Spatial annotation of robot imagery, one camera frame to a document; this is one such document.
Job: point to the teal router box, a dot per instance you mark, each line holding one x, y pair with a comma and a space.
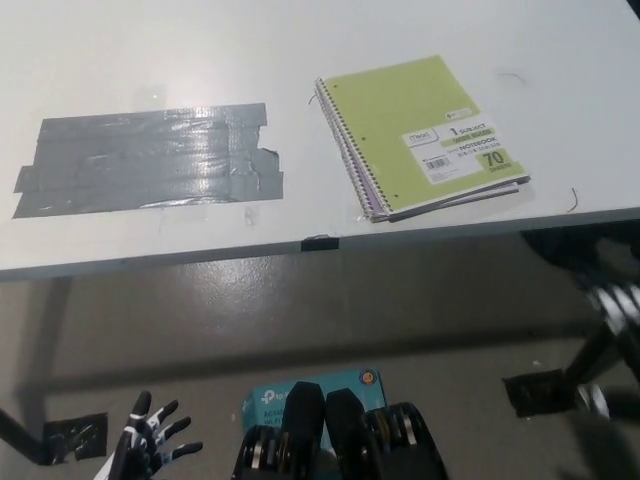
270, 402

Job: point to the grey duct tape patch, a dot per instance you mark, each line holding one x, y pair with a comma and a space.
150, 160

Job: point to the green spiral notebook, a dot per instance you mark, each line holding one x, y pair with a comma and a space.
410, 120

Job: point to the clear tape piece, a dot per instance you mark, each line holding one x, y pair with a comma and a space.
250, 215

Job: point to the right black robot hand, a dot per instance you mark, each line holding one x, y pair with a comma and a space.
620, 305

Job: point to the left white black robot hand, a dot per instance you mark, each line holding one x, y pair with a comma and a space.
140, 445

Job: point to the purple spiral notebook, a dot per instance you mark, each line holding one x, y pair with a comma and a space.
369, 199

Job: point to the small black tape piece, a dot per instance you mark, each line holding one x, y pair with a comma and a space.
320, 244

